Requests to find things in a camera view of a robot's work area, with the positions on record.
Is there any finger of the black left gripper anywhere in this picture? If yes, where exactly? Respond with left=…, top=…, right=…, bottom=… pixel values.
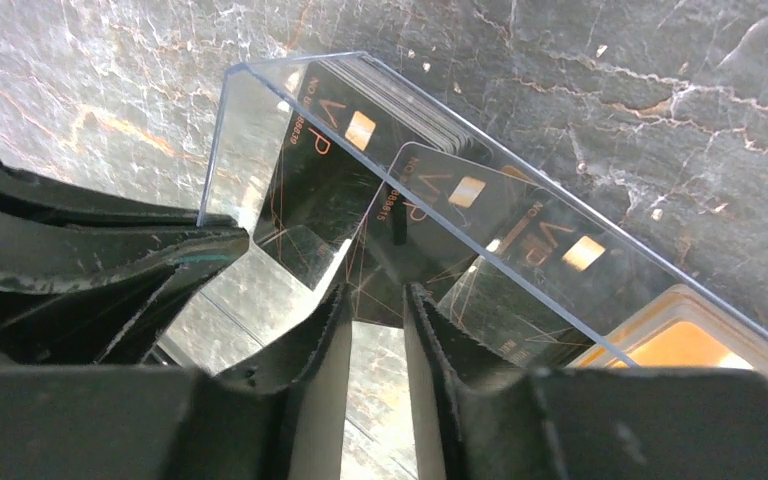
left=0, top=161, right=250, bottom=366

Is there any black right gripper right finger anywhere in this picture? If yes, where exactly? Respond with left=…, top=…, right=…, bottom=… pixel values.
left=403, top=284, right=768, bottom=479

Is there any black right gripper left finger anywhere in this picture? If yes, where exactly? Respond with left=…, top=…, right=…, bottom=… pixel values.
left=0, top=286, right=352, bottom=479

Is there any gold credit card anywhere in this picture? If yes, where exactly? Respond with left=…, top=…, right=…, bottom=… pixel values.
left=586, top=284, right=768, bottom=379

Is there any clear acrylic card stand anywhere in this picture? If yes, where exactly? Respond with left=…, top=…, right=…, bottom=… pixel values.
left=201, top=52, right=768, bottom=374

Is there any black credit card stack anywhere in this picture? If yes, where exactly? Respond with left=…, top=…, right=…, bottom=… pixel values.
left=255, top=55, right=493, bottom=288

